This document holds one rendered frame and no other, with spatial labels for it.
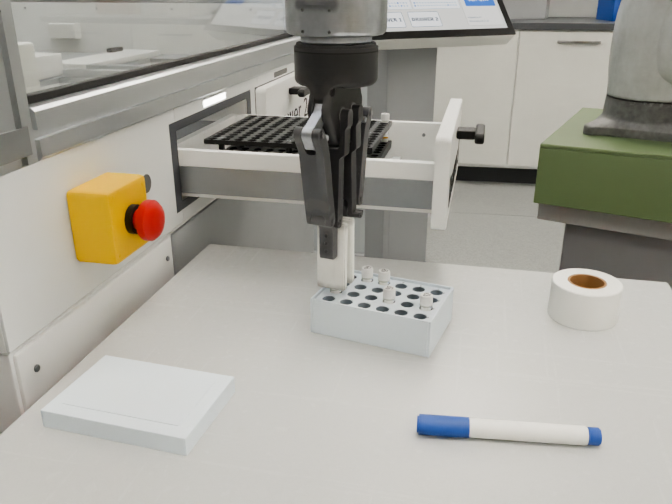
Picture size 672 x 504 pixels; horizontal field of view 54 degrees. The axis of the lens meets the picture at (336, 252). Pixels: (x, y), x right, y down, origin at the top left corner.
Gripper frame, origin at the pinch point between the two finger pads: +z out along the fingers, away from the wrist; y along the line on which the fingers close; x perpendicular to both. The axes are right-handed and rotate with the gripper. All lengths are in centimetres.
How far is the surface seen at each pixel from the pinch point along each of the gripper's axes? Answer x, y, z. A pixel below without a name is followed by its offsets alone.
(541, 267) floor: 2, -207, 84
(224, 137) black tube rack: -23.4, -16.8, -6.1
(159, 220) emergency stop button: -15.2, 7.8, -3.7
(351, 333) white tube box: 3.1, 3.2, 7.0
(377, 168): -1.5, -15.6, -4.6
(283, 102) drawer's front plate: -32, -50, -5
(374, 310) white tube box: 5.3, 3.0, 4.0
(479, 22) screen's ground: -15, -131, -15
